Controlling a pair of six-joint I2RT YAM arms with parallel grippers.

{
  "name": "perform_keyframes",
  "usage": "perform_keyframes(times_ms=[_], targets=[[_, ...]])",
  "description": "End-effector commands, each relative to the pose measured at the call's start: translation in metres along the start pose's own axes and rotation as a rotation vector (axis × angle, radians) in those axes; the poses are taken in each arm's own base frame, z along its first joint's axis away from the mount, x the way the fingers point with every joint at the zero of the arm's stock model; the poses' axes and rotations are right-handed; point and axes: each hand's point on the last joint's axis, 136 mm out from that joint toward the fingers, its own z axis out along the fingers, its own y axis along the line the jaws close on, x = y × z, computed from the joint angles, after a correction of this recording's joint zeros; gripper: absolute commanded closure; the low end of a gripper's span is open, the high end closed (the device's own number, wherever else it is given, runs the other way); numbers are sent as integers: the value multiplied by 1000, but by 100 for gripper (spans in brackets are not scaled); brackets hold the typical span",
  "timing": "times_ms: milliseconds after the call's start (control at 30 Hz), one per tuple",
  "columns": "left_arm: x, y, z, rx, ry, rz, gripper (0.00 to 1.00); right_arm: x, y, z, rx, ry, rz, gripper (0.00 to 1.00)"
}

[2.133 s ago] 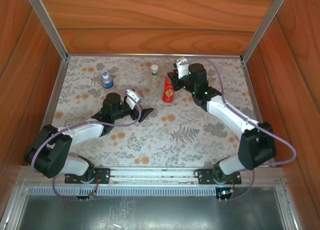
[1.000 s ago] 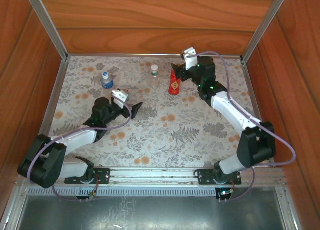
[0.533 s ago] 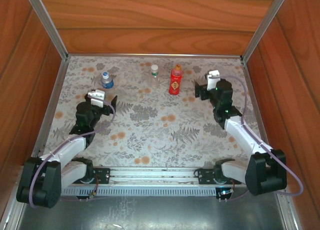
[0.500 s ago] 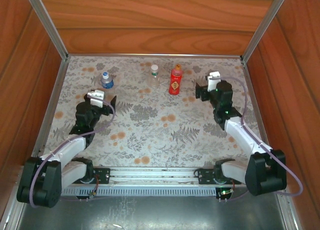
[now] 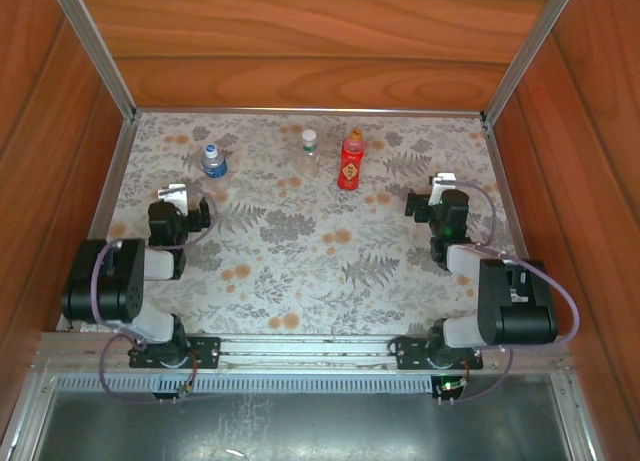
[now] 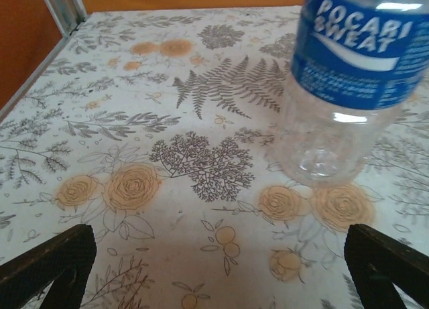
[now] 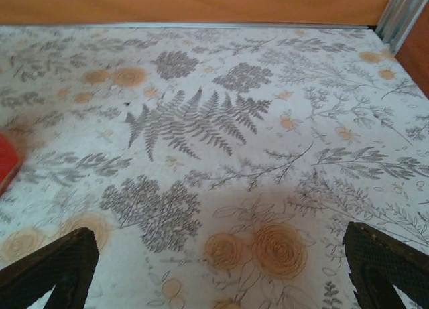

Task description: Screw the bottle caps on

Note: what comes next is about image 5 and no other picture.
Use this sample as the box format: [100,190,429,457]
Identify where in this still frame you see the aluminium table edge strip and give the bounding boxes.
[55,118,137,332]
[482,120,534,262]
[134,105,485,118]

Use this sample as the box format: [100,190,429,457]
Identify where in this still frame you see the grey metal sheet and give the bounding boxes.
[34,390,571,461]

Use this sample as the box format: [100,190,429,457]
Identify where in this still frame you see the aluminium frame post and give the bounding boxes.
[479,0,581,127]
[47,0,139,125]

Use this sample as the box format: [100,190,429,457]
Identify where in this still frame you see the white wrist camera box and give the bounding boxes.
[157,183,190,207]
[428,172,457,205]

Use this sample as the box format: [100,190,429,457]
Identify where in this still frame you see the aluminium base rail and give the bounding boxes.
[29,332,571,375]

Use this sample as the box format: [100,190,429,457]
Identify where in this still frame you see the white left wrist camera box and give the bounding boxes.
[157,183,190,207]

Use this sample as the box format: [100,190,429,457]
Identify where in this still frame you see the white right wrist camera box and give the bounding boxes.
[428,172,457,205]

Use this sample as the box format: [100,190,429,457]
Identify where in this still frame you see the blue label water bottle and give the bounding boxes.
[200,143,229,180]

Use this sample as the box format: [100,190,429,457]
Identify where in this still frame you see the floral tablecloth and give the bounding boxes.
[79,111,531,337]

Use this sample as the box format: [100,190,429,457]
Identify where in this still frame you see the small circuit board with wires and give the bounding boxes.
[177,365,199,397]
[434,375,469,400]

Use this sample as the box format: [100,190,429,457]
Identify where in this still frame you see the red label drink bottle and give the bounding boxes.
[335,135,366,191]

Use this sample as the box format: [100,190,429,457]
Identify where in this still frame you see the green label clear bottle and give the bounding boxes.
[297,138,321,177]

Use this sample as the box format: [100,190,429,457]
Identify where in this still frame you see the aluminium lower frame bar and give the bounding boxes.
[549,373,604,461]
[0,370,56,461]

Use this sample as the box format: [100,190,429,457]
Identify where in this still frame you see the grey slotted cable duct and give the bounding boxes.
[52,373,436,395]

